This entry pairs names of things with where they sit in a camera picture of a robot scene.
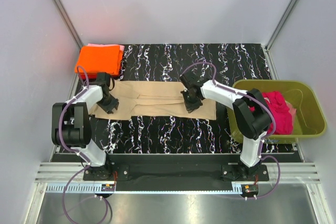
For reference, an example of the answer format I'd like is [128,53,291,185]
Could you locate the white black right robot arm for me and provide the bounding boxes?
[180,72,274,180]

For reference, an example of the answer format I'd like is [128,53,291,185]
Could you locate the aluminium front rail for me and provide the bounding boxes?
[35,163,320,195]

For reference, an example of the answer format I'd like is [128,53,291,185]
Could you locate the aluminium frame post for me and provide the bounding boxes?
[52,0,84,49]
[265,0,299,52]

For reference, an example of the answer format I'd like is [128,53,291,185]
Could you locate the beige t shirt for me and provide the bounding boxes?
[90,81,216,120]

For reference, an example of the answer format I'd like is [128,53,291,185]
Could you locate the folded pink t shirt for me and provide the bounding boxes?
[87,44,125,51]

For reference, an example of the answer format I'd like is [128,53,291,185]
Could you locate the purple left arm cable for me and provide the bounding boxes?
[59,64,113,222]

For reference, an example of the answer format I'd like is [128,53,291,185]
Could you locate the aluminium frame post left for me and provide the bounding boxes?
[52,0,84,49]

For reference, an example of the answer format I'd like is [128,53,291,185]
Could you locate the crumpled dusty pink t shirt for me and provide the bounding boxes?
[286,101,297,121]

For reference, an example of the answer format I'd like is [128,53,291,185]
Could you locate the aluminium frame post right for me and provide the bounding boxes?
[265,0,299,52]

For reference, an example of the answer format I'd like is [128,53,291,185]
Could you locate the folded orange t shirt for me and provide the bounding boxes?
[74,44,124,79]

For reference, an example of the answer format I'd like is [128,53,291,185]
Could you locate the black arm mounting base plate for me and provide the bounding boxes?
[83,154,269,193]

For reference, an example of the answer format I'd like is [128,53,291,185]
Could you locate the olive green plastic bin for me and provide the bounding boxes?
[233,79,327,144]

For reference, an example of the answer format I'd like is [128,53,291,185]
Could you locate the power connector board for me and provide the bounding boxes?
[101,184,116,192]
[243,185,259,193]

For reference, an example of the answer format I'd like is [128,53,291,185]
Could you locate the crumpled magenta t shirt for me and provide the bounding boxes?
[262,91,293,135]

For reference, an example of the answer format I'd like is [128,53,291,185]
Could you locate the right power connector board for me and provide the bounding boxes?
[243,185,259,193]

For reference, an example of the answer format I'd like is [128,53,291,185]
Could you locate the left power connector board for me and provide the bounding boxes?
[101,184,116,192]

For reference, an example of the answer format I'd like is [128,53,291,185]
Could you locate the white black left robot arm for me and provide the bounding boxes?
[51,72,119,167]

